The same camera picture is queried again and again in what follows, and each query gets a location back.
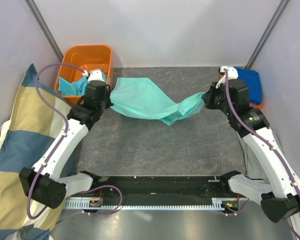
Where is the mint green t shirt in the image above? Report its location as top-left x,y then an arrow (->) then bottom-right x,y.
110,77 -> 205,126

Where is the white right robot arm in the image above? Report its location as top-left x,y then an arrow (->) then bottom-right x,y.
202,79 -> 300,223

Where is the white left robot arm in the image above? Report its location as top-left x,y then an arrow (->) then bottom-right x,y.
19,80 -> 112,209

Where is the light blue t shirt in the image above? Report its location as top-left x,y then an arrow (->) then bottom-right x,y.
57,72 -> 108,97

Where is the orange plastic basket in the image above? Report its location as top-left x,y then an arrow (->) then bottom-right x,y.
54,44 -> 115,106

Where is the folded blue t shirt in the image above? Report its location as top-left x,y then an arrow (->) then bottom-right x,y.
235,67 -> 263,105

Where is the folded orange t shirt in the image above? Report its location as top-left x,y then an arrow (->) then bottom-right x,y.
249,102 -> 262,110

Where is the striped blue beige pillow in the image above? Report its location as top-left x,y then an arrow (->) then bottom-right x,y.
0,64 -> 64,240

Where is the grey cloth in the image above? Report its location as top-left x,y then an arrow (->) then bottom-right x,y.
236,133 -> 279,182

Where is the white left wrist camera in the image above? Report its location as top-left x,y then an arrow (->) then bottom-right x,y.
82,69 -> 107,86

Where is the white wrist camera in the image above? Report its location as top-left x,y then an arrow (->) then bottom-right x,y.
215,65 -> 239,89
82,69 -> 107,86

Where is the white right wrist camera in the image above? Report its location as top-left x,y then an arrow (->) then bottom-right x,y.
215,65 -> 239,89

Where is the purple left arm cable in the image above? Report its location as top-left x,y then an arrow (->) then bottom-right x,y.
26,62 -> 123,225

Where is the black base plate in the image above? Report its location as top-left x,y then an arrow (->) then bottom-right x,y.
70,175 -> 248,206

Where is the white slotted cable duct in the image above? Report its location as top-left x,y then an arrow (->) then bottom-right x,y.
63,197 -> 226,211

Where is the left aluminium corner post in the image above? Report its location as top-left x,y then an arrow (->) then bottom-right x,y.
24,0 -> 64,62

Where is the aluminium corner post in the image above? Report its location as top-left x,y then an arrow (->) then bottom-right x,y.
24,0 -> 64,62
244,0 -> 291,69

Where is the right aluminium corner post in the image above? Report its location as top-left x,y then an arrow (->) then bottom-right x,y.
244,0 -> 291,69

